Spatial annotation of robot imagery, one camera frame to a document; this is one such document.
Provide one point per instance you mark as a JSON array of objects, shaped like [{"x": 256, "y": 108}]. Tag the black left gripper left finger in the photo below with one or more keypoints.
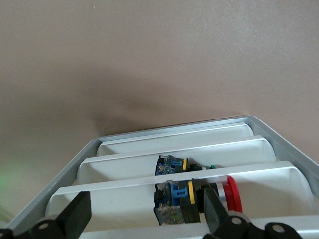
[{"x": 74, "y": 216}]

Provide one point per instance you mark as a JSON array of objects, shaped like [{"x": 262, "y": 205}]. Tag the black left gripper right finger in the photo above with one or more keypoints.
[{"x": 214, "y": 214}]

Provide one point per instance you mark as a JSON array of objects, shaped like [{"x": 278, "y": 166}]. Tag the grey compartment drawer tray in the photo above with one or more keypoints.
[{"x": 66, "y": 174}]

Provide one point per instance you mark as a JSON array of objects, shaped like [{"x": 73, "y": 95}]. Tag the red mushroom push button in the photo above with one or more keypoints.
[{"x": 174, "y": 199}]

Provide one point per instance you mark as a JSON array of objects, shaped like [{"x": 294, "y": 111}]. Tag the green mushroom push button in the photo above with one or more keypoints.
[{"x": 169, "y": 166}]

